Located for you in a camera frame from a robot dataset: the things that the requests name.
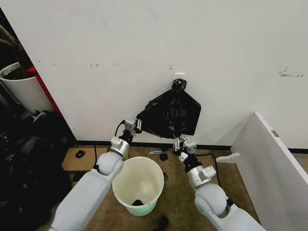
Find red panel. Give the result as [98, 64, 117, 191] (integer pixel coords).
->
[26, 66, 77, 145]

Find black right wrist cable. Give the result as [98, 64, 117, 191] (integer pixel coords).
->
[196, 153, 223, 189]

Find white furniture board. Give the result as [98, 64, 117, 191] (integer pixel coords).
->
[230, 111, 308, 231]

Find brown plant stems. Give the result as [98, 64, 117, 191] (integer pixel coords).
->
[0, 23, 27, 80]

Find white plastic trash bin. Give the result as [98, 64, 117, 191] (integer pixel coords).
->
[112, 156, 165, 210]

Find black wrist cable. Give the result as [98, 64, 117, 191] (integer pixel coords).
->
[115, 120, 126, 138]
[196, 153, 223, 189]

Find brown cardboard board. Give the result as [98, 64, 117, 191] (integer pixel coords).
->
[61, 146, 109, 172]

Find white round planter pot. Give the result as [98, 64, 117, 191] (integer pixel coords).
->
[0, 62, 54, 114]

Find pile of black bags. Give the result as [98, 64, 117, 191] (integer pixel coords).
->
[0, 109, 76, 231]

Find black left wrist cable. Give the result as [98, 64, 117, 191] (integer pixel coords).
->
[115, 120, 126, 138]

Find black garbage bag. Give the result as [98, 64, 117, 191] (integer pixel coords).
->
[136, 78, 202, 140]

